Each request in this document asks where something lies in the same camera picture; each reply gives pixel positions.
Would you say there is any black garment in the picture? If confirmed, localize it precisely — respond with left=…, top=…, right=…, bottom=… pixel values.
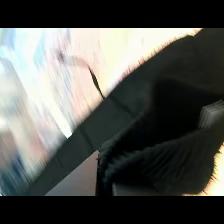
left=94, top=27, right=224, bottom=197

